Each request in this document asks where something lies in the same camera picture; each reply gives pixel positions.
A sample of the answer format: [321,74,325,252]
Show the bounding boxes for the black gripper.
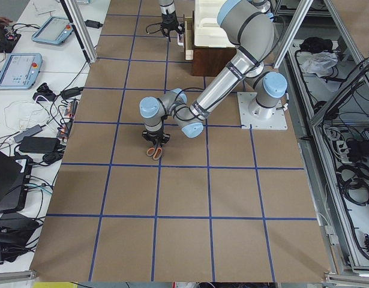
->
[160,13,184,41]
[142,128,170,146]

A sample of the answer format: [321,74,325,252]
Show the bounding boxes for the grey orange scissors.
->
[146,141,163,161]

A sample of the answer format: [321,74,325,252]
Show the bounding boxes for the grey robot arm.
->
[139,1,287,147]
[159,0,185,43]

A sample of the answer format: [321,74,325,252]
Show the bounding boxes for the cream plastic tray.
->
[194,0,235,48]

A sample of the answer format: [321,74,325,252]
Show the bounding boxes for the dark brown wooden cabinet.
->
[191,46,236,77]

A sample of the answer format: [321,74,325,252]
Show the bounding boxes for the black power adapter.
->
[85,20,103,29]

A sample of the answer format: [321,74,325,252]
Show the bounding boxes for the brown gridded table mat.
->
[31,1,332,283]

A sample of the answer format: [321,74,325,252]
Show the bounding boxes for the far teach pendant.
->
[31,16,73,45]

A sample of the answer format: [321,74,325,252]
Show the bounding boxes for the teach pendant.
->
[31,16,73,45]
[0,53,43,90]

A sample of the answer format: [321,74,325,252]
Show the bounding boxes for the large black power brick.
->
[19,136,61,154]

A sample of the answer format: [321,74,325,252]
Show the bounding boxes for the black laptop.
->
[0,151,33,214]

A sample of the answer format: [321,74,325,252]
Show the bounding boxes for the near teach pendant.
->
[0,53,43,90]

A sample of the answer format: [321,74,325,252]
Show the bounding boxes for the white crumpled cloth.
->
[301,52,338,77]

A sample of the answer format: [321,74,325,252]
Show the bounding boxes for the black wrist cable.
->
[145,22,164,35]

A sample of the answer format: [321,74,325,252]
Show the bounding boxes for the aluminium frame post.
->
[60,0,97,65]

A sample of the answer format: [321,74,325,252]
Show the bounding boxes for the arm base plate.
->
[237,92,287,131]

